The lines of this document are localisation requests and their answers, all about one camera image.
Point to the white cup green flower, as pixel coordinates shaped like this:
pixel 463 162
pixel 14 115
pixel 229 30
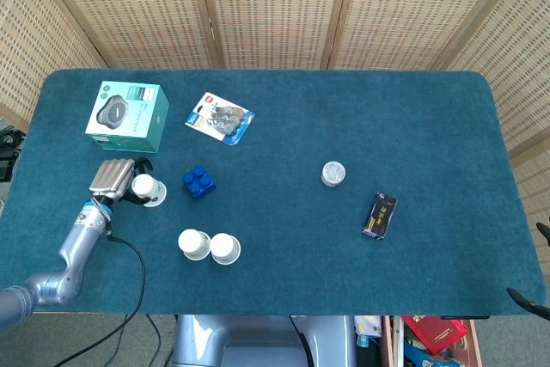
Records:
pixel 191 241

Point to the white cup light blue flower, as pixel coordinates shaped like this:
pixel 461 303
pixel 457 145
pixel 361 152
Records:
pixel 223 247

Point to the teal Philips product box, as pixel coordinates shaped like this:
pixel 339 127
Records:
pixel 124 113

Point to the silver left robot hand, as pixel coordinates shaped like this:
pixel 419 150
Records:
pixel 111 178

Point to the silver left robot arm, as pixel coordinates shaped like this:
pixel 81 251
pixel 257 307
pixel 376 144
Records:
pixel 79 238

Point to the woven bamboo folding screen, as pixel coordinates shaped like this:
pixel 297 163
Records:
pixel 275 10

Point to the black box with gold lettering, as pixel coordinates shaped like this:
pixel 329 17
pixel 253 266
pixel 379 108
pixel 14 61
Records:
pixel 379 214

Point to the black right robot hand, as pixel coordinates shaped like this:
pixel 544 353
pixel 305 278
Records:
pixel 535 304

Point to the blue fuzzy table cloth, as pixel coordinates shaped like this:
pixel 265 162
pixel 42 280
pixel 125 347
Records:
pixel 301 246

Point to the blue plastic building block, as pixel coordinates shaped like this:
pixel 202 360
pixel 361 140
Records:
pixel 198 184

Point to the blister pack with metal hooks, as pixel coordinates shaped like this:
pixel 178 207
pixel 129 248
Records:
pixel 219 120

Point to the red gift box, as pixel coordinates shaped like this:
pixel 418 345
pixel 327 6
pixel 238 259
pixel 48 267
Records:
pixel 436 332

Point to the wooden storage crate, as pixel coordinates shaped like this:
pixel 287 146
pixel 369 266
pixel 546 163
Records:
pixel 470 341

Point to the grey robot torso base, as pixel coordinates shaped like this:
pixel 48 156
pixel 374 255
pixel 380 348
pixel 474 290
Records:
pixel 258 341

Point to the round clear tin of pins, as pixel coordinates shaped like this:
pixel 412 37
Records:
pixel 333 173

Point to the white cup dark blue flower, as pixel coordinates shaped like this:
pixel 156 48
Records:
pixel 144 185

